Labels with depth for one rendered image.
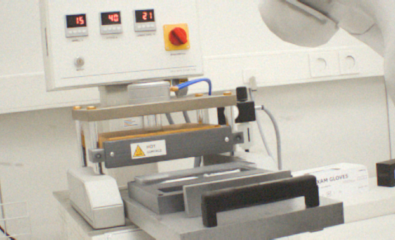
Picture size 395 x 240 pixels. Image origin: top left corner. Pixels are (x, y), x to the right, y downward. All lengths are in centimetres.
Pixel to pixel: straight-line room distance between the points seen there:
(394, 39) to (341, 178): 125
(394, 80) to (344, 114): 148
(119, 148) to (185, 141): 12
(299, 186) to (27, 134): 104
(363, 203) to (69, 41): 84
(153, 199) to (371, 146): 124
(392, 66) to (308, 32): 28
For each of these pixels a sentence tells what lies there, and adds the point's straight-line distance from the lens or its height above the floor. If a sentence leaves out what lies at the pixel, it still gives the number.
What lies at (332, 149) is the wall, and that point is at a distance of 190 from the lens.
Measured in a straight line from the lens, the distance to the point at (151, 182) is 90.
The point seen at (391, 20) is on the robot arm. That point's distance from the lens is 47.
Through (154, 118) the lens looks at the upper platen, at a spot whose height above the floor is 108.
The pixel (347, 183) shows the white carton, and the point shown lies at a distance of 170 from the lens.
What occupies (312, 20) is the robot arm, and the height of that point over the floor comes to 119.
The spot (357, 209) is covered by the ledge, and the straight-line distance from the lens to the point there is 160.
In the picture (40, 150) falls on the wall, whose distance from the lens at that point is 167.
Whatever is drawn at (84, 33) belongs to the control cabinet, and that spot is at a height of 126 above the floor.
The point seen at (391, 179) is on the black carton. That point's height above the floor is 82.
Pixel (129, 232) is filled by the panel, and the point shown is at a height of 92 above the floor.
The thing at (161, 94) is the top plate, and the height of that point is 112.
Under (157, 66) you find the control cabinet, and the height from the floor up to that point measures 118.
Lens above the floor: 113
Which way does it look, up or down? 3 degrees down
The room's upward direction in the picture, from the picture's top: 6 degrees counter-clockwise
